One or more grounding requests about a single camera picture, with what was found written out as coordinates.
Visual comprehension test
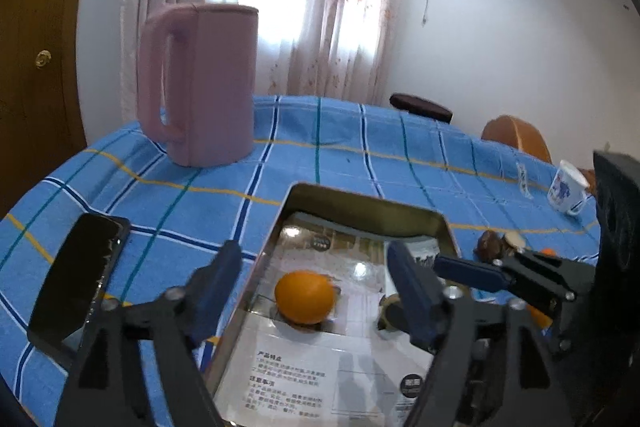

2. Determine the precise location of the gold metal tin box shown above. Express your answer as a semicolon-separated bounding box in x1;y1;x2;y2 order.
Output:
206;183;458;426

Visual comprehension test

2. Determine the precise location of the paper leaflet in tin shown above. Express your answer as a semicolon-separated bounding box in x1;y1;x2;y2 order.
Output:
206;212;433;426

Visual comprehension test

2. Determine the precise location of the brown wooden door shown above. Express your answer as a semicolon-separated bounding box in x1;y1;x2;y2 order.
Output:
1;0;87;212

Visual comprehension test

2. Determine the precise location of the dark brown taro left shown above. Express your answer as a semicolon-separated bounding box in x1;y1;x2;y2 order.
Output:
475;230;503;263

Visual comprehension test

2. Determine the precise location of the white mug blue print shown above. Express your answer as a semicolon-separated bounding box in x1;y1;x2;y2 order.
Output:
547;159;589;217

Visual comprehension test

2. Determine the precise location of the blue plaid tablecloth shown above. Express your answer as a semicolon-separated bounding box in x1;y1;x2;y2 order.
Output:
1;96;600;426

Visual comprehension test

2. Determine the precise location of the black smartphone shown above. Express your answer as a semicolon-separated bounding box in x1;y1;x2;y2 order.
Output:
27;212;130;369

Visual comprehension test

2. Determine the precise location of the pink plastic kettle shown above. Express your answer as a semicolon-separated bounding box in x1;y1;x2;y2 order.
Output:
137;3;258;168

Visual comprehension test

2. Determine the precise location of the dark round stool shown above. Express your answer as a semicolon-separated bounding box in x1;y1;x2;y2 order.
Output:
390;93;452;124

